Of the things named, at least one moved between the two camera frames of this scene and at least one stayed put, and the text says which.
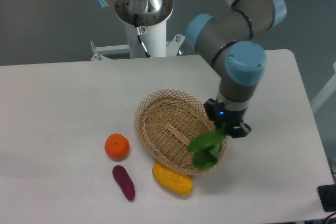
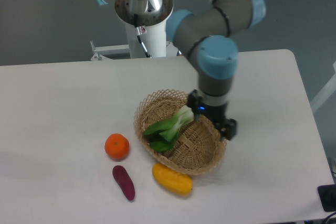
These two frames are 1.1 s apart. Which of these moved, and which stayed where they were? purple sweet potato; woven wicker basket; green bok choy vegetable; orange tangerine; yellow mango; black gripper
Moved: black gripper; green bok choy vegetable
Stayed: woven wicker basket; orange tangerine; yellow mango; purple sweet potato
